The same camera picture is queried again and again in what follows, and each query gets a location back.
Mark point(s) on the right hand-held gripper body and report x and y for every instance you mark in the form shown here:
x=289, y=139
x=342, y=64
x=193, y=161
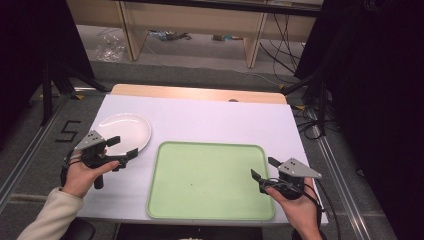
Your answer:
x=296, y=169

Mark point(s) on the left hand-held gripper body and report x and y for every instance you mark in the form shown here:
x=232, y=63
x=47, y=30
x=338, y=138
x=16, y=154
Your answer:
x=89, y=140

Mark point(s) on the white plate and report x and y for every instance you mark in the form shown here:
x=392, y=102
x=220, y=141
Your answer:
x=130, y=128

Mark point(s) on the person's left hand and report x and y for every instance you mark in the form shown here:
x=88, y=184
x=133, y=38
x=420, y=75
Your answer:
x=78, y=178

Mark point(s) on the person's right hand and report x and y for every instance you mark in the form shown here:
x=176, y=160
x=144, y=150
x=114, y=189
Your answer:
x=301, y=213

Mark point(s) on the light green tray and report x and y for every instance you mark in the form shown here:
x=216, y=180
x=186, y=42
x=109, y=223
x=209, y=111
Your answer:
x=206, y=183

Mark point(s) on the black metal stand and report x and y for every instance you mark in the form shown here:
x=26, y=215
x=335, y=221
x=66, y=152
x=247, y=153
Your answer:
x=321, y=110
x=46, y=96

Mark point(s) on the white table cover sheet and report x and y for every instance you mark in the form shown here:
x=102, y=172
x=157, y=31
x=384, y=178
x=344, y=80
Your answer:
x=206, y=120

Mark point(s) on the light wooden table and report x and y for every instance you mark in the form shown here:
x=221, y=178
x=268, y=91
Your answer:
x=186, y=91

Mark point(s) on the black chair seat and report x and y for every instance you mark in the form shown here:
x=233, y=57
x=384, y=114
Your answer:
x=80, y=230

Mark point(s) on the clear plastic bag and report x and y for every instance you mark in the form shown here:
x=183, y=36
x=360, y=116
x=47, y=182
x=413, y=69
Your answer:
x=109, y=48

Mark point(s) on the black curtain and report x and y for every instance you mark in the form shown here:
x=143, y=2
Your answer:
x=383, y=100
x=30, y=50

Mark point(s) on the blue clutter on floor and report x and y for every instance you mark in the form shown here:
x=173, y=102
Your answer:
x=168, y=35

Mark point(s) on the light wooden desk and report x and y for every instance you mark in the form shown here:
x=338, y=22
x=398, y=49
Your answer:
x=186, y=16

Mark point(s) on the metal floor rail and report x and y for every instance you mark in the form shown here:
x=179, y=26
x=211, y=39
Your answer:
x=30, y=148
x=340, y=186

